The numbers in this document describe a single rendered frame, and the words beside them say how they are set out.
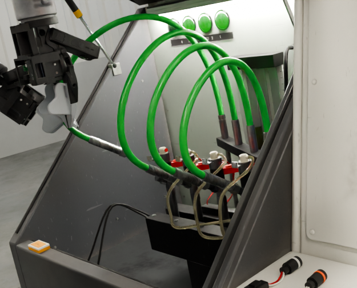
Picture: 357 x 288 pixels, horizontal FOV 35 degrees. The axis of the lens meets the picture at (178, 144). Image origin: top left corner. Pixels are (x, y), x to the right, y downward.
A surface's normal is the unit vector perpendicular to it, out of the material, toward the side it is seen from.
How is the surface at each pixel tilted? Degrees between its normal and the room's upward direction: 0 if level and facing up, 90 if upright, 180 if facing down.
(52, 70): 90
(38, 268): 90
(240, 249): 90
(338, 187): 76
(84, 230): 90
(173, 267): 0
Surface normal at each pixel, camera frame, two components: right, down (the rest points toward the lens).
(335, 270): -0.18, -0.96
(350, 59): -0.75, 0.05
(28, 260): -0.73, 0.29
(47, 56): 0.66, 0.05
